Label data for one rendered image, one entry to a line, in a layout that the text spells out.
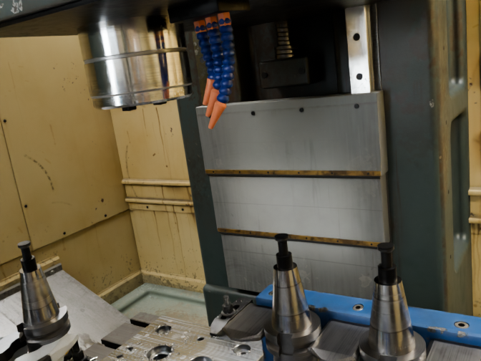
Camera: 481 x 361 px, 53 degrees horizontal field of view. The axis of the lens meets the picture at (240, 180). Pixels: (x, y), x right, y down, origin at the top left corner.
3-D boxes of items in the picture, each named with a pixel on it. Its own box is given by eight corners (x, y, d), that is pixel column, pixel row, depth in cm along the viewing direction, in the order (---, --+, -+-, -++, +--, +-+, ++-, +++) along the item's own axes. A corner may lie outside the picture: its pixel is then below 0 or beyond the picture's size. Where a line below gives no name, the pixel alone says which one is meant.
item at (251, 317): (255, 347, 53) (254, 341, 53) (216, 337, 56) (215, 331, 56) (285, 316, 58) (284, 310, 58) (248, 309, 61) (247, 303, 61)
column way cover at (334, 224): (391, 319, 111) (376, 92, 99) (222, 289, 137) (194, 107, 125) (396, 308, 115) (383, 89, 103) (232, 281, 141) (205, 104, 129)
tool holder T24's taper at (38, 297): (66, 311, 63) (55, 264, 61) (35, 329, 60) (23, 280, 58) (47, 302, 66) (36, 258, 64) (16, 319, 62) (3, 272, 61)
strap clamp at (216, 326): (226, 377, 98) (215, 311, 95) (212, 373, 100) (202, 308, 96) (259, 342, 109) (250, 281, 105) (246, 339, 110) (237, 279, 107)
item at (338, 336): (352, 371, 47) (351, 364, 47) (303, 359, 50) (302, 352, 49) (375, 334, 52) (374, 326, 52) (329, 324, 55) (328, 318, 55)
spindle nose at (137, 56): (215, 92, 78) (203, 14, 75) (138, 107, 66) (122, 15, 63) (149, 98, 88) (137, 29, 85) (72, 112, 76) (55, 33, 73)
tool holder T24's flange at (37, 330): (79, 326, 64) (76, 309, 63) (38, 352, 59) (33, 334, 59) (52, 314, 68) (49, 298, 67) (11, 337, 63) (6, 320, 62)
